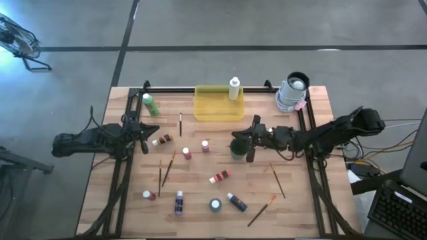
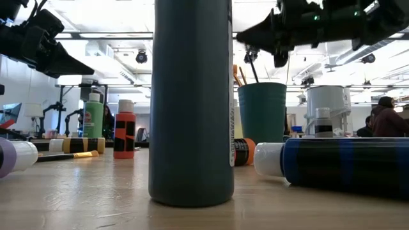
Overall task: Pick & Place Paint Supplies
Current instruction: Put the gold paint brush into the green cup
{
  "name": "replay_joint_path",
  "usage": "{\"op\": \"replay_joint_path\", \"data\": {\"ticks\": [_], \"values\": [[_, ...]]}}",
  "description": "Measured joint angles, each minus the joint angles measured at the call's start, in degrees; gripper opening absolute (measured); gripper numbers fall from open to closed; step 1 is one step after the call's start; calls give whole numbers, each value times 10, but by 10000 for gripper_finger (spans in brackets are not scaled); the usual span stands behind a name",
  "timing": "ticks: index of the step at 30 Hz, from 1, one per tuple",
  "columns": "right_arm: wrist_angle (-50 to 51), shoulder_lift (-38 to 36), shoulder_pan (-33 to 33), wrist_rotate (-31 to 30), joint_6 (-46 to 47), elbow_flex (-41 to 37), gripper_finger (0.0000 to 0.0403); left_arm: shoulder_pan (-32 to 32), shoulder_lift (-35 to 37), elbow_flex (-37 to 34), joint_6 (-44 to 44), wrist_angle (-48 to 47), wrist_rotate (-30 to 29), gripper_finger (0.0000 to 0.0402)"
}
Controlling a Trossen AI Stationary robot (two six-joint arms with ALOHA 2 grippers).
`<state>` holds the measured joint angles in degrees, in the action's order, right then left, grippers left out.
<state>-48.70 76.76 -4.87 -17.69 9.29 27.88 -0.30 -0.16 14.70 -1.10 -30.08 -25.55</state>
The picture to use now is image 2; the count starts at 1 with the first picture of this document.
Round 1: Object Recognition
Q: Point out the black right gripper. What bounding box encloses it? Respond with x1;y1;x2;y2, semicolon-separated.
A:
236;0;365;68

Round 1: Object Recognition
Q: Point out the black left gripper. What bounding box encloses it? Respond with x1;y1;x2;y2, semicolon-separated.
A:
0;24;95;79

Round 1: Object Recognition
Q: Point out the thin orange handle paintbrush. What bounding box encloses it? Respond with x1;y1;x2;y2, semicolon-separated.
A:
238;66;248;86

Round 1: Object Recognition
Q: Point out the green paint bottle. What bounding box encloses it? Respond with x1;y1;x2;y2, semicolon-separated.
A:
82;93;105;139

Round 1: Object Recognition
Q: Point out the dark green plastic cup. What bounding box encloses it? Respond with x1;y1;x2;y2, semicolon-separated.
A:
237;82;288;144

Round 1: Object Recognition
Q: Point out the yellow paint bottle black label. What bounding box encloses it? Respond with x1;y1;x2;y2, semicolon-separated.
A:
49;137;106;155

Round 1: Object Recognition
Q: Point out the small grey paint bottle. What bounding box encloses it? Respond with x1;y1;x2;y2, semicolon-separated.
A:
314;107;334;139

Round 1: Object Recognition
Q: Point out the tall dark grey paint bottle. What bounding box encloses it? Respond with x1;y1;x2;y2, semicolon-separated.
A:
148;0;235;208

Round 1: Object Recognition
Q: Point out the blue paint bottle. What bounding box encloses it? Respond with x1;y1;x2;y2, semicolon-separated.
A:
254;137;409;201

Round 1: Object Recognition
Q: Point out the red-orange paint bottle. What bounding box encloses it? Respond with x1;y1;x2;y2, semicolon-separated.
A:
113;99;137;160

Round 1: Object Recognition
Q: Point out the purple paint bottle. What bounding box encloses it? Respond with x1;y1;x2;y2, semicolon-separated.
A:
0;137;39;179

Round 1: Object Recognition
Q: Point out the orange paint bottle black label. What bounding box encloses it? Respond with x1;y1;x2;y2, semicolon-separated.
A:
234;137;256;167

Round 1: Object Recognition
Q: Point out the background computer monitor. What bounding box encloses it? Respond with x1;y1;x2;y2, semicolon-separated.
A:
0;102;22;128

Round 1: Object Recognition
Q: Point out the person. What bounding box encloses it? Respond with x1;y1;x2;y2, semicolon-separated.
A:
357;114;374;138
370;96;409;138
102;105;115;139

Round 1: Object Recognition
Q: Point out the black paintbrush yellow ferrule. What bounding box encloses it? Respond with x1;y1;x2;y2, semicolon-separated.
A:
36;149;100;163

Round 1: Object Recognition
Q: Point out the thin hanging cable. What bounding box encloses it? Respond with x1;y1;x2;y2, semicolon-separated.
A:
281;52;292;106

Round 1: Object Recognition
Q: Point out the black overhead frame beam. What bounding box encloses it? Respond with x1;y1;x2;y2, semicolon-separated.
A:
54;31;409;41

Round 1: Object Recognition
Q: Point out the black neighbouring rig frame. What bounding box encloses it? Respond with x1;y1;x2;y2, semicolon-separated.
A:
54;82;151;137

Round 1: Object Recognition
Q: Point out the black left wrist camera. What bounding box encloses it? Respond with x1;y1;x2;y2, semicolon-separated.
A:
27;8;65;35

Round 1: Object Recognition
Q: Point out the silver slanted ceiling duct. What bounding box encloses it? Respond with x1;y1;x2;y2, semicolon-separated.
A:
332;41;409;66

